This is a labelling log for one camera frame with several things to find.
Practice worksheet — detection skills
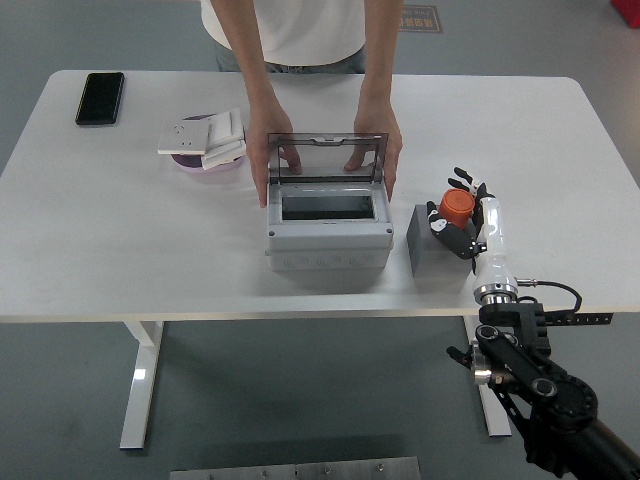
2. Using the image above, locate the person's left hand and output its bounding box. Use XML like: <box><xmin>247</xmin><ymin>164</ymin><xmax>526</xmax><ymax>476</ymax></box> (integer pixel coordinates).
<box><xmin>343</xmin><ymin>102</ymin><xmax>404</xmax><ymax>204</ymax></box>

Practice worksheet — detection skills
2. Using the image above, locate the person's right hand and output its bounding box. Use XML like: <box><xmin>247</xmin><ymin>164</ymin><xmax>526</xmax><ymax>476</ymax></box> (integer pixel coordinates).
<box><xmin>245</xmin><ymin>102</ymin><xmax>303</xmax><ymax>209</ymax></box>

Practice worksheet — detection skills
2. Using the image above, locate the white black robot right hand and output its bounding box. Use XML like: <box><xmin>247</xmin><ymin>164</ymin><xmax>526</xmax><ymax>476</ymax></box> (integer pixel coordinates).
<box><xmin>425</xmin><ymin>166</ymin><xmax>520</xmax><ymax>297</ymax></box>

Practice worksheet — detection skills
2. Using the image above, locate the orange cylindrical battery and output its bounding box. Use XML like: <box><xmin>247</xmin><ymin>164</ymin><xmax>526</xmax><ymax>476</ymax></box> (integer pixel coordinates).
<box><xmin>438</xmin><ymin>188</ymin><xmax>477</xmax><ymax>229</ymax></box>

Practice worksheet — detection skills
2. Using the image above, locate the smoky transparent box lid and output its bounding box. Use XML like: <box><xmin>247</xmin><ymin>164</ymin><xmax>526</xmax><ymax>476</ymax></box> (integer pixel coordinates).
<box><xmin>267</xmin><ymin>132</ymin><xmax>390</xmax><ymax>184</ymax></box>

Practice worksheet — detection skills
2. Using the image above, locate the grey plastic enclosure box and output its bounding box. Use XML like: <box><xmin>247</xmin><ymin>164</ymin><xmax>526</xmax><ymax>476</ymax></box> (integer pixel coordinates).
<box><xmin>264</xmin><ymin>172</ymin><xmax>395</xmax><ymax>272</ymax></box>

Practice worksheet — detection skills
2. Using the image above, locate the grey block with round hole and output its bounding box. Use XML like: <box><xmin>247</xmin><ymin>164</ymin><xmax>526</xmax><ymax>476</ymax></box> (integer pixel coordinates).
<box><xmin>405</xmin><ymin>203</ymin><xmax>481</xmax><ymax>277</ymax></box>

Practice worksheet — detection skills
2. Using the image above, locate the pink round dish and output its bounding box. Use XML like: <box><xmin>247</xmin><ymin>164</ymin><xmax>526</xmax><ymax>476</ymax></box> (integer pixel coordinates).
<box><xmin>171</xmin><ymin>113</ymin><xmax>247</xmax><ymax>175</ymax></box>

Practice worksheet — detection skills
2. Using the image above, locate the person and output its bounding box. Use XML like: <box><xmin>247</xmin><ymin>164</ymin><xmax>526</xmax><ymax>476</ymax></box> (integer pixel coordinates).
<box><xmin>199</xmin><ymin>0</ymin><xmax>369</xmax><ymax>75</ymax></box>

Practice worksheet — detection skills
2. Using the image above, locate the brown floor sign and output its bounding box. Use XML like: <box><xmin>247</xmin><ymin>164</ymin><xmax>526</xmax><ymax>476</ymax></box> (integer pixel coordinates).
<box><xmin>397</xmin><ymin>4</ymin><xmax>444</xmax><ymax>35</ymax></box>

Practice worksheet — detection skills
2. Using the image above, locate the black table control panel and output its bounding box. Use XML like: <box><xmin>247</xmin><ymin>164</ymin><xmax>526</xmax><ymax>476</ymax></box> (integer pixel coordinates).
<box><xmin>544</xmin><ymin>312</ymin><xmax>615</xmax><ymax>326</ymax></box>

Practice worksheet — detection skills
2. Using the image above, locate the white table leg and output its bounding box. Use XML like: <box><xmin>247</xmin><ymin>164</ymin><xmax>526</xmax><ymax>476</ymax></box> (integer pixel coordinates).
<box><xmin>462</xmin><ymin>314</ymin><xmax>513</xmax><ymax>439</ymax></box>
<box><xmin>118</xmin><ymin>319</ymin><xmax>165</xmax><ymax>450</ymax></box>

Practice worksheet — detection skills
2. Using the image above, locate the black smartphone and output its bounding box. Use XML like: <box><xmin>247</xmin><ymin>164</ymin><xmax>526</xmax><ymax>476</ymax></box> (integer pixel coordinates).
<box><xmin>74</xmin><ymin>71</ymin><xmax>126</xmax><ymax>126</ymax></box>

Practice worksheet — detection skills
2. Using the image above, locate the red object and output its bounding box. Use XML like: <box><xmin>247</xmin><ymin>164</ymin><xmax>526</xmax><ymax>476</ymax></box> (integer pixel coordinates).
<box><xmin>609</xmin><ymin>0</ymin><xmax>640</xmax><ymax>29</ymax></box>

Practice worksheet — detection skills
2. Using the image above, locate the grey metal plate with screws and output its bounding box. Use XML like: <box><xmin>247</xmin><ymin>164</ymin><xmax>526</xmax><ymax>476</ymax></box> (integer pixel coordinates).
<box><xmin>168</xmin><ymin>455</ymin><xmax>422</xmax><ymax>480</ymax></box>

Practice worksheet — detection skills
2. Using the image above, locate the white wall switch plate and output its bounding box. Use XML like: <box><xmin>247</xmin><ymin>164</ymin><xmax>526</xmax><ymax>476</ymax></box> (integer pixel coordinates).
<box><xmin>201</xmin><ymin>139</ymin><xmax>249</xmax><ymax>171</ymax></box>
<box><xmin>207</xmin><ymin>107</ymin><xmax>246</xmax><ymax>149</ymax></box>

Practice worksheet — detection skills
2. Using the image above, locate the white wall socket plate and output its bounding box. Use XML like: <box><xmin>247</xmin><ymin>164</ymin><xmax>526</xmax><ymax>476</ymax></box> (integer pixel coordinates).
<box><xmin>157</xmin><ymin>119</ymin><xmax>210</xmax><ymax>156</ymax></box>

